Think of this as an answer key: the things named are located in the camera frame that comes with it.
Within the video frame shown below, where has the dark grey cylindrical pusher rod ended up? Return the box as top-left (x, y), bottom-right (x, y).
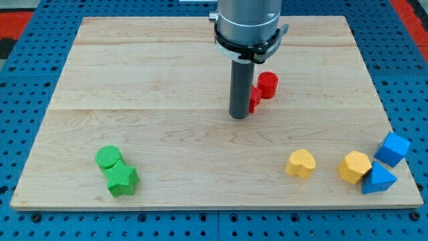
top-left (229, 61), bottom-right (254, 119)

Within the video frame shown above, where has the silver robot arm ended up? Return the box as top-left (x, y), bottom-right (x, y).
top-left (209, 0), bottom-right (289, 119)

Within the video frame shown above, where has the blue cube block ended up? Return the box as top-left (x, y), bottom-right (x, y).
top-left (374, 132), bottom-right (411, 167)

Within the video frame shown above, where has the red cylinder block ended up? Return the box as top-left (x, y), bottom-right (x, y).
top-left (257, 72), bottom-right (279, 99)

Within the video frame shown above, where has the red star block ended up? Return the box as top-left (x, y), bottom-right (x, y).
top-left (249, 85), bottom-right (262, 113)

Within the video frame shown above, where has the yellow heart block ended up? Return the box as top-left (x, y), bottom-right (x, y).
top-left (285, 149), bottom-right (316, 179)

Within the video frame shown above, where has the wooden board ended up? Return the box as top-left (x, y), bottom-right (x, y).
top-left (10, 16), bottom-right (423, 211)

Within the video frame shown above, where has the yellow hexagon block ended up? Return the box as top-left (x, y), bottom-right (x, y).
top-left (338, 151), bottom-right (372, 184)

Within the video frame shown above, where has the green cylinder block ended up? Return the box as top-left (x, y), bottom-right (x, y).
top-left (95, 145), bottom-right (123, 171)

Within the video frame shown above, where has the green star block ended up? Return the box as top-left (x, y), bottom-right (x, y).
top-left (103, 160), bottom-right (140, 197)

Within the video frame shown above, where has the blue triangle block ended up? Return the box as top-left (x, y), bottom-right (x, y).
top-left (362, 161), bottom-right (397, 194)

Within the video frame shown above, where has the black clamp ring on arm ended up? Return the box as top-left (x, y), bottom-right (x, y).
top-left (213, 23), bottom-right (290, 65)

